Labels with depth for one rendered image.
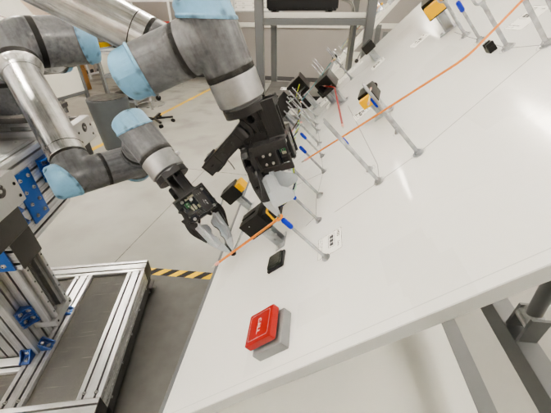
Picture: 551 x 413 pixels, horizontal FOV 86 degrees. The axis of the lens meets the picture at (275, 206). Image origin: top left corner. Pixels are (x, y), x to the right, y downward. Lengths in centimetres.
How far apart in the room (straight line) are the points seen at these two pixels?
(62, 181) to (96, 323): 112
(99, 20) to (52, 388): 138
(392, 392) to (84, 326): 141
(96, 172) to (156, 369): 121
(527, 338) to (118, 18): 85
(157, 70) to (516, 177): 45
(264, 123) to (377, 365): 58
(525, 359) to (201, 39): 68
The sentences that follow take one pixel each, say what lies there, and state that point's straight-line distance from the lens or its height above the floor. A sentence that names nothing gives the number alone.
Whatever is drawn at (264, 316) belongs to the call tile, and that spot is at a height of 110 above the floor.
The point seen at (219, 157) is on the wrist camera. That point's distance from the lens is 51.
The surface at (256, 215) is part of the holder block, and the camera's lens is 56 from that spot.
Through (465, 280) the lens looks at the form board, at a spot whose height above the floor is 125.
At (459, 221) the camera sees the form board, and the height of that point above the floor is 127.
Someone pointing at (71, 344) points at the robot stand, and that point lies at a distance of 173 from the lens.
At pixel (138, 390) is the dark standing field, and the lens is 172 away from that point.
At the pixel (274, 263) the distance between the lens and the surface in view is 56.
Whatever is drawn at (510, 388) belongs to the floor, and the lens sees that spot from 194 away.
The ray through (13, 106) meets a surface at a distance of 139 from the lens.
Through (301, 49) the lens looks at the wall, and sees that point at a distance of 810.
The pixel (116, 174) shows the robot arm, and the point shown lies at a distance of 75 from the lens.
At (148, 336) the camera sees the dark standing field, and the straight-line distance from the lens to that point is 186.
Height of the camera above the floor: 146
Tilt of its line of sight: 33 degrees down
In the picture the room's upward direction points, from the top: straight up
